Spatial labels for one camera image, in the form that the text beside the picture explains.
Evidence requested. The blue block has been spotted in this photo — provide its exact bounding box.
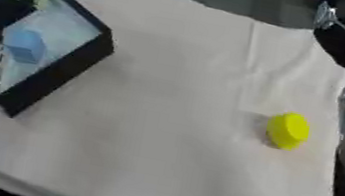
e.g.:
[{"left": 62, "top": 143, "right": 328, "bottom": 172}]
[{"left": 0, "top": 25, "right": 53, "bottom": 68}]

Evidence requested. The yellow round block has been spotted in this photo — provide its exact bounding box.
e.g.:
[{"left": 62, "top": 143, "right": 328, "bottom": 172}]
[{"left": 261, "top": 107, "right": 316, "bottom": 155}]

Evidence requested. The black box white inside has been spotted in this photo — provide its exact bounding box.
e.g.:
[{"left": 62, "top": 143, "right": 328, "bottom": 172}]
[{"left": 0, "top": 0, "right": 126, "bottom": 134}]

